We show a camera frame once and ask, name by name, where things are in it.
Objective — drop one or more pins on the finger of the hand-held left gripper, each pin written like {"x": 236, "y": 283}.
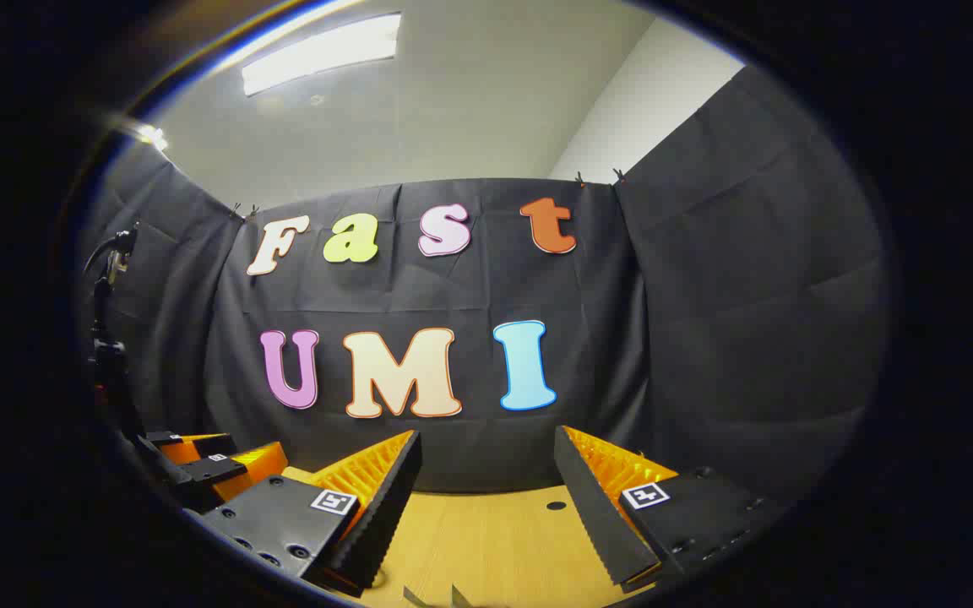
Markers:
{"x": 241, "y": 469}
{"x": 199, "y": 446}

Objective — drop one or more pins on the black backdrop cloth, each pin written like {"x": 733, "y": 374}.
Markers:
{"x": 453, "y": 287}

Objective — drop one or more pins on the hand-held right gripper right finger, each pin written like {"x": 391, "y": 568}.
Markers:
{"x": 592, "y": 515}

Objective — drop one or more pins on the ceiling light panel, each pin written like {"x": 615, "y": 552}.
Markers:
{"x": 153, "y": 135}
{"x": 326, "y": 52}

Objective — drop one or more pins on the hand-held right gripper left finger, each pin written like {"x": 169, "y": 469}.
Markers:
{"x": 389, "y": 507}

